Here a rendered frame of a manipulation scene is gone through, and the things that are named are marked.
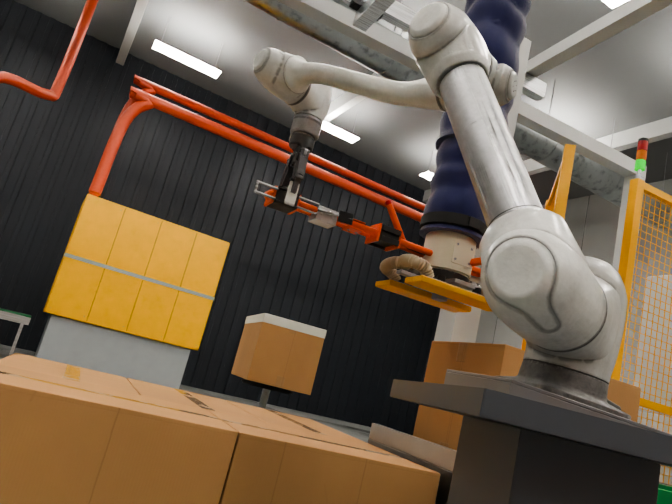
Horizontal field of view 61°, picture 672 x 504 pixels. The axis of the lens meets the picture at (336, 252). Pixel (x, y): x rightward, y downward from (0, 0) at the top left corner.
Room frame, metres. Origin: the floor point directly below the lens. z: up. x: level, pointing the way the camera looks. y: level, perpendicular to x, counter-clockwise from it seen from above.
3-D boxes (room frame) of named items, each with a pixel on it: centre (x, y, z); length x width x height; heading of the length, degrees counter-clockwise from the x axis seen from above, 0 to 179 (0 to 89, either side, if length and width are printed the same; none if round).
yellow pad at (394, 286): (1.92, -0.33, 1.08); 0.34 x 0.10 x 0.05; 112
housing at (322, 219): (1.66, 0.06, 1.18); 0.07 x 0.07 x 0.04; 22
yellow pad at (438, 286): (1.75, -0.40, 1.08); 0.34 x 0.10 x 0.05; 112
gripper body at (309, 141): (1.61, 0.18, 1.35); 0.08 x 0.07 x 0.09; 22
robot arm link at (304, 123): (1.61, 0.18, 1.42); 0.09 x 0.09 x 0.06
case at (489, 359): (2.01, -0.77, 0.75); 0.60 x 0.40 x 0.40; 111
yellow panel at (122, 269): (8.79, 2.85, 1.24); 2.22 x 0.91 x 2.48; 116
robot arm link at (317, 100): (1.60, 0.19, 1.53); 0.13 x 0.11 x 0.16; 139
